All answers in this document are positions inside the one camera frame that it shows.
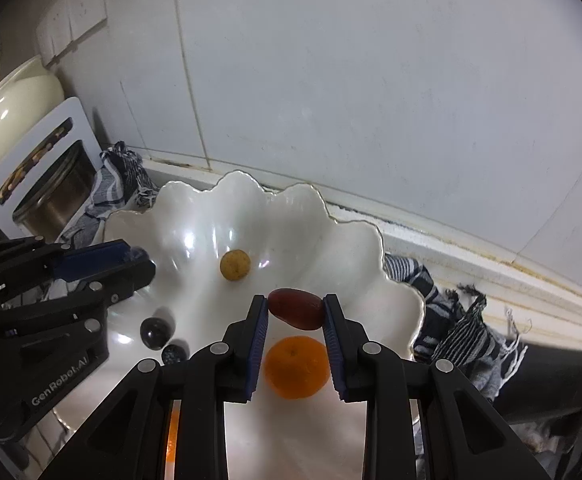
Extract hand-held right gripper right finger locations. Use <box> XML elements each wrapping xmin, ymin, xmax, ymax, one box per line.
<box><xmin>322</xmin><ymin>294</ymin><xmax>554</xmax><ymax>480</ymax></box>

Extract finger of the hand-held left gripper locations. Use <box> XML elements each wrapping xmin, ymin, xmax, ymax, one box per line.
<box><xmin>0</xmin><ymin>236</ymin><xmax>134</xmax><ymax>306</ymax></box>
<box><xmin>0</xmin><ymin>257</ymin><xmax>156</xmax><ymax>336</ymax></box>

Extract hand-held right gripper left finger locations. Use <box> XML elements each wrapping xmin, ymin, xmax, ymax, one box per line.
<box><xmin>36</xmin><ymin>294</ymin><xmax>270</xmax><ymax>480</ymax></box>

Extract red jujube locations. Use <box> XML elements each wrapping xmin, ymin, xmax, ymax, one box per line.
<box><xmin>268</xmin><ymin>288</ymin><xmax>326</xmax><ymax>332</ymax></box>

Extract yellow-brown longan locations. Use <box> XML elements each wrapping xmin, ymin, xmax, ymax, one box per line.
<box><xmin>220</xmin><ymin>249</ymin><xmax>252</xmax><ymax>282</ymax></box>

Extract dark grape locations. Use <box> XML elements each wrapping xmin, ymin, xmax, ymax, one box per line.
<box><xmin>140</xmin><ymin>316</ymin><xmax>172</xmax><ymax>352</ymax></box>
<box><xmin>161</xmin><ymin>344</ymin><xmax>189</xmax><ymax>367</ymax></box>

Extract white scalloped bowl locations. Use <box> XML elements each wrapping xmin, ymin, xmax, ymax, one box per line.
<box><xmin>53</xmin><ymin>170</ymin><xmax>426</xmax><ymax>480</ymax></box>

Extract orange tangerine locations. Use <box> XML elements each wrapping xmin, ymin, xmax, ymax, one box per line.
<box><xmin>264</xmin><ymin>336</ymin><xmax>332</xmax><ymax>401</ymax></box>
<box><xmin>165</xmin><ymin>402</ymin><xmax>180</xmax><ymax>471</ymax></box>

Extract black white checked cloth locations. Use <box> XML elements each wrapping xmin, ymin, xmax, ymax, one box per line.
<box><xmin>56</xmin><ymin>141</ymin><xmax>529</xmax><ymax>403</ymax></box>

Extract cream round pot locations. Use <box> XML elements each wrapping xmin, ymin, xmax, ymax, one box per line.
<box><xmin>0</xmin><ymin>55</ymin><xmax>66</xmax><ymax>173</ymax></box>

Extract white frame stand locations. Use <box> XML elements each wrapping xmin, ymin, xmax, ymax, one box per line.
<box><xmin>0</xmin><ymin>96</ymin><xmax>102</xmax><ymax>241</ymax></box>

